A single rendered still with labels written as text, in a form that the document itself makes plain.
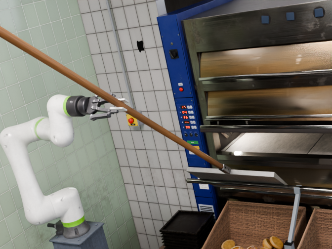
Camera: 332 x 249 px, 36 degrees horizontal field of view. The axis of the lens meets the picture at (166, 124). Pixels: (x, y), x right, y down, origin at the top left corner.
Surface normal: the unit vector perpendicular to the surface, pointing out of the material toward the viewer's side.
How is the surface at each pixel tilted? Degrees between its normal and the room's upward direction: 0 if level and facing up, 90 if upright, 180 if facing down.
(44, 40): 90
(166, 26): 90
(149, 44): 90
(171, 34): 90
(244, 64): 70
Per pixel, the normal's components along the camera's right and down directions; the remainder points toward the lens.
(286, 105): -0.58, 0.01
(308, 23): -0.54, 0.36
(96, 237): 0.85, -0.03
